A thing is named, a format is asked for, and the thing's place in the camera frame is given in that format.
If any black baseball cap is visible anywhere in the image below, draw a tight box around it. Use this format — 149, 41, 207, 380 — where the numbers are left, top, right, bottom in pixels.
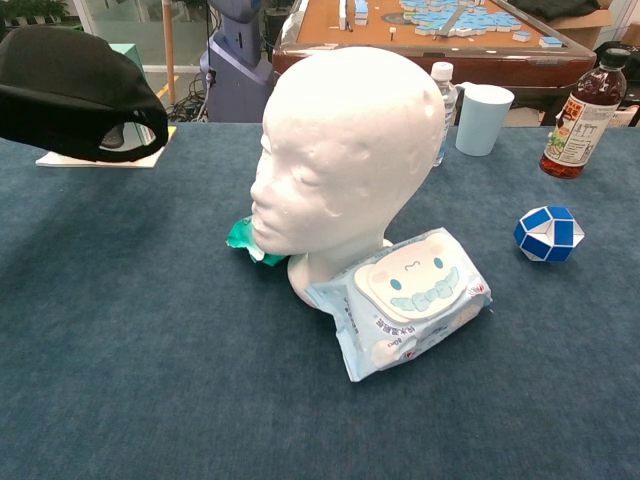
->
0, 25, 170, 165

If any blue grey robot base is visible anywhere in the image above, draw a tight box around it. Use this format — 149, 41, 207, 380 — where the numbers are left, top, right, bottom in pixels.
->
199, 0, 276, 124

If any white foam mannequin head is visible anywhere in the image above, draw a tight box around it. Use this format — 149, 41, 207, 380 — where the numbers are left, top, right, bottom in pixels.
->
249, 45, 446, 306

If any clear water bottle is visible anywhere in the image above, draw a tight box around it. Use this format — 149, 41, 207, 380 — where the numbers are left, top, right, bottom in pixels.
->
430, 61, 459, 168

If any dark tea drink bottle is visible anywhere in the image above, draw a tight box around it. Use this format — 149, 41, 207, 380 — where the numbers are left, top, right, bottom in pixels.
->
538, 48, 632, 180

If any green crumpled plastic packet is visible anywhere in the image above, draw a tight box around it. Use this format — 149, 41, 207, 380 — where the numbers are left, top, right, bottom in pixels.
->
224, 214, 291, 268

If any light blue wet wipes pack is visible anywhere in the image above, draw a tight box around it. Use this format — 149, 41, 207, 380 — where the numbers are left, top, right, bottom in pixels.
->
304, 227, 494, 384

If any white flat square board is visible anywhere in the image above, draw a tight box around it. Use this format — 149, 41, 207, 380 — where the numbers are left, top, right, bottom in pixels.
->
35, 124, 178, 170

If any light blue plastic cup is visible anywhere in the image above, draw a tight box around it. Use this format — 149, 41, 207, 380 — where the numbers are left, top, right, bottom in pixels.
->
453, 82, 515, 158

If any blue table cloth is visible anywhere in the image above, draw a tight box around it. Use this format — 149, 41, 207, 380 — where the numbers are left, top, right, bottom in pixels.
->
0, 118, 640, 480

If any blue white snake puzzle ball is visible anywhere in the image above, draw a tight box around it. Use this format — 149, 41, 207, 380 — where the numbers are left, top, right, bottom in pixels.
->
513, 204, 586, 264

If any wooden pole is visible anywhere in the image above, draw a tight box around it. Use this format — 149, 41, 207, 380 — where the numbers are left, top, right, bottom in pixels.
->
162, 0, 177, 105

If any brown mahjong table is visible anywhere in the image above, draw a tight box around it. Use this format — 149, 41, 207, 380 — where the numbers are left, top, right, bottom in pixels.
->
272, 0, 599, 126

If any blue mahjong tile heap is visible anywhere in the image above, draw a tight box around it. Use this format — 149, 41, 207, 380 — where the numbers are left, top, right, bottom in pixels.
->
399, 0, 524, 39

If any teal Philips speaker box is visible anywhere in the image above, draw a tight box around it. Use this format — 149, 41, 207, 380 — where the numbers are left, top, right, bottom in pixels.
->
98, 43, 157, 151

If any white printed carton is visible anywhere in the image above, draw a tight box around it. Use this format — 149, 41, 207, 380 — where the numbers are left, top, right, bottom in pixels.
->
607, 105, 639, 129

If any black cloth heap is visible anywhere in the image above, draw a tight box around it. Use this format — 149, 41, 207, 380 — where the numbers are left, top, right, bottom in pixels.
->
509, 0, 601, 22

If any cardboard box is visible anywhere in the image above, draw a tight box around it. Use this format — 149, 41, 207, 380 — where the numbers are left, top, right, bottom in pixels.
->
549, 7, 616, 51

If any black floor cable bundle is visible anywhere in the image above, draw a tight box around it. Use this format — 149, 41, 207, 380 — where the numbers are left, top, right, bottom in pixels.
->
159, 74, 209, 124

